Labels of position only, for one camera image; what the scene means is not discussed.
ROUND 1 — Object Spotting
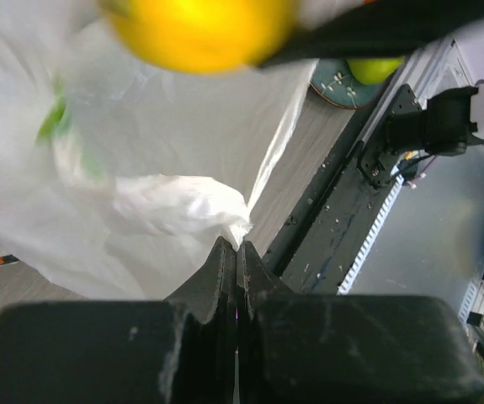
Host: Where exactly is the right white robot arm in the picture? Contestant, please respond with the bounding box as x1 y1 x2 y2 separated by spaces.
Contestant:
258 1 484 156

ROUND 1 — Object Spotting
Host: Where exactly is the slotted cable duct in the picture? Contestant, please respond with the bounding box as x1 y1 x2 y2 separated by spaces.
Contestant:
337 175 404 295

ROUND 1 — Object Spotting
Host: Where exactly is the white plastic bag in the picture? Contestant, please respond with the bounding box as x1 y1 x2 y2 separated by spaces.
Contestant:
0 1 315 300

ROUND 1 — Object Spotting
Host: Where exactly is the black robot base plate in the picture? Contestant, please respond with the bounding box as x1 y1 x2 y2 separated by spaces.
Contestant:
263 84 421 294

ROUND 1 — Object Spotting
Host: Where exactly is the fake yellow lemon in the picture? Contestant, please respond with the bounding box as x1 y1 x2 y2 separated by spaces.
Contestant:
98 0 300 74

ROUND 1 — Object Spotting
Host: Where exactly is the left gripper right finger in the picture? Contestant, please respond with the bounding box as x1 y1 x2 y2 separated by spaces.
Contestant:
237 242 484 403

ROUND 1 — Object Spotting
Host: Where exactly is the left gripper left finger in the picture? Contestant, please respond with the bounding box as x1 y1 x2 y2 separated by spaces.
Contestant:
0 238 237 403

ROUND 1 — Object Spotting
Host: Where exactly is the fake green apple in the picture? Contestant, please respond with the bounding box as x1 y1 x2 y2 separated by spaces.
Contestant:
347 57 404 85

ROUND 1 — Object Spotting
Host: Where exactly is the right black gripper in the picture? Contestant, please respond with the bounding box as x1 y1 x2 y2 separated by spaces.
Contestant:
258 0 484 68

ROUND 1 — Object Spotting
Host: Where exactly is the blue ceramic plate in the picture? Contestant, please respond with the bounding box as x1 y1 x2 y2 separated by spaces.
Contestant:
310 60 383 110

